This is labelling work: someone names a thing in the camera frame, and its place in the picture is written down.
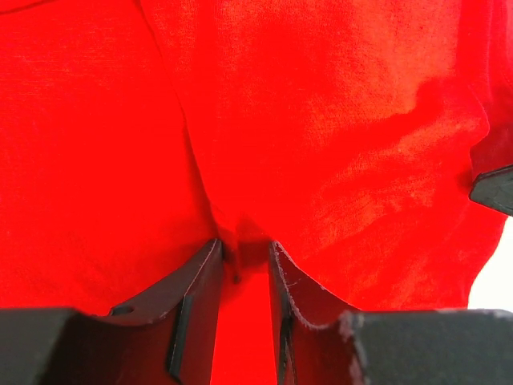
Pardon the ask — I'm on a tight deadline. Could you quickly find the bright red t-shirt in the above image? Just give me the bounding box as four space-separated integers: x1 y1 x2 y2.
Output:
1 1 512 384

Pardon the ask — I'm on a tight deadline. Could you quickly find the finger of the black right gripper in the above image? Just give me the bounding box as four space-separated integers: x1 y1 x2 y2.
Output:
469 164 513 217

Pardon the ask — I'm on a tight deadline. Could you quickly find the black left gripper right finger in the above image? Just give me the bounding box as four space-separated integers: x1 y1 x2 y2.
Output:
268 241 361 384

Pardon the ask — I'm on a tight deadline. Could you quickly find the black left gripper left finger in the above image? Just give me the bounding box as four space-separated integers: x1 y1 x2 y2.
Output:
71 239 224 384

